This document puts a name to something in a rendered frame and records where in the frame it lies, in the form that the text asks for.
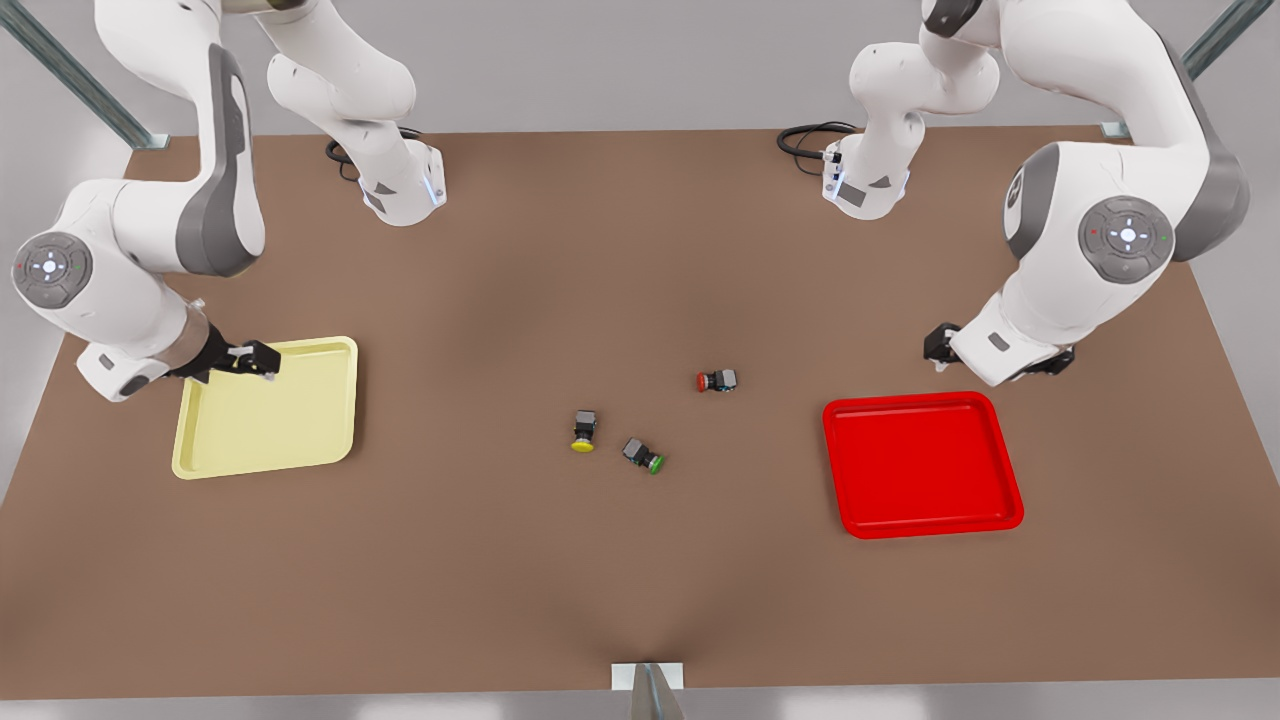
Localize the red tray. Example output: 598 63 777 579
822 391 1025 540

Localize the yellow tray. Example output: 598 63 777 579
171 336 359 481

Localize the silver frame post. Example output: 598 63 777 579
0 0 171 151
1100 0 1276 140
612 661 686 720

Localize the black cable loop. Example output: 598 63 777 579
325 126 425 183
777 121 861 177

